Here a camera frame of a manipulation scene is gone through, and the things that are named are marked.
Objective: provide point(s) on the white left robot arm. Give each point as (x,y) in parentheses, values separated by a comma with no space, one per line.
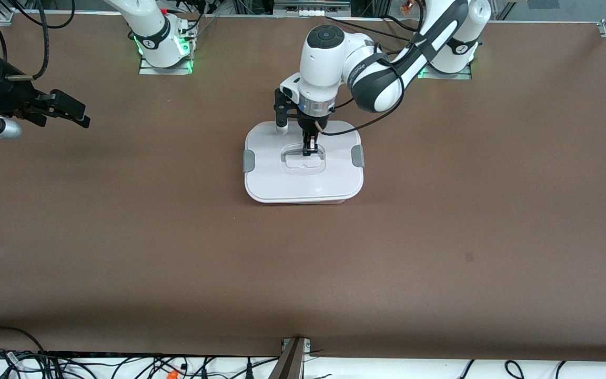
(329,63)

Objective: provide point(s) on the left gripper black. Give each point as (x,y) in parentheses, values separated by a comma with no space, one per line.
(308,125)

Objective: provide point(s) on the grey socket strip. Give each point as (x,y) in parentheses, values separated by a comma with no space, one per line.
(311,9)

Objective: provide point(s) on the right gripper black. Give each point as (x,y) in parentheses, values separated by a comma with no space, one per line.
(12,96)

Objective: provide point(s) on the small orange object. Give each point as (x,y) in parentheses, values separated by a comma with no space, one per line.
(408,5)

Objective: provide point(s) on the metal post with bracket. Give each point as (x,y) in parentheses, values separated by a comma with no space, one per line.
(290,363)

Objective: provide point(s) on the white plastic box base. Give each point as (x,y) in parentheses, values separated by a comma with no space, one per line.
(303,201)

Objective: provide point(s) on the grey lid latch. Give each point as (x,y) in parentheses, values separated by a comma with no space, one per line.
(249,161)
(358,157)

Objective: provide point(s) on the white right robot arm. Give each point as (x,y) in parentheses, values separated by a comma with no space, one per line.
(150,26)

